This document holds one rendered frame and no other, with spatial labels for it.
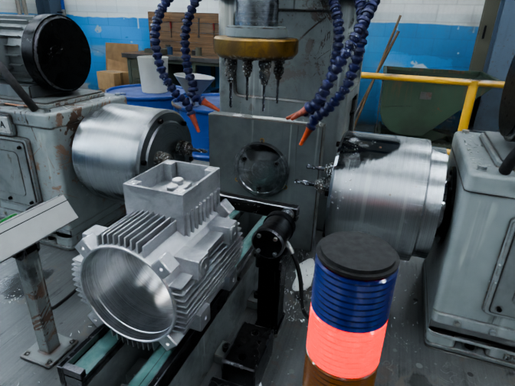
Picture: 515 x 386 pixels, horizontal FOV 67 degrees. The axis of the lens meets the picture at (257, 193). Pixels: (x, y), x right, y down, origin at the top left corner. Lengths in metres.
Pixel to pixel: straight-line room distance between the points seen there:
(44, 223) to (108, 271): 0.13
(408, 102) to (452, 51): 1.27
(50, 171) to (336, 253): 0.88
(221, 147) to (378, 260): 0.79
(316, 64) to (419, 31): 4.88
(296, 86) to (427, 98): 3.88
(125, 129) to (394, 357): 0.73
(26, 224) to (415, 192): 0.64
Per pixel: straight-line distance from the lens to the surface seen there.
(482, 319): 0.84
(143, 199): 0.59
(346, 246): 0.30
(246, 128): 1.00
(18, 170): 1.14
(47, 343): 0.84
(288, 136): 0.97
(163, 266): 0.51
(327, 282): 0.29
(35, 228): 0.71
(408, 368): 0.82
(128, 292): 0.68
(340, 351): 0.32
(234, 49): 0.82
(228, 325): 0.80
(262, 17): 0.85
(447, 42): 5.92
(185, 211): 0.57
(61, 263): 1.11
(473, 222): 0.74
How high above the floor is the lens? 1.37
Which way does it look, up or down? 24 degrees down
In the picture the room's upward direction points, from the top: 2 degrees clockwise
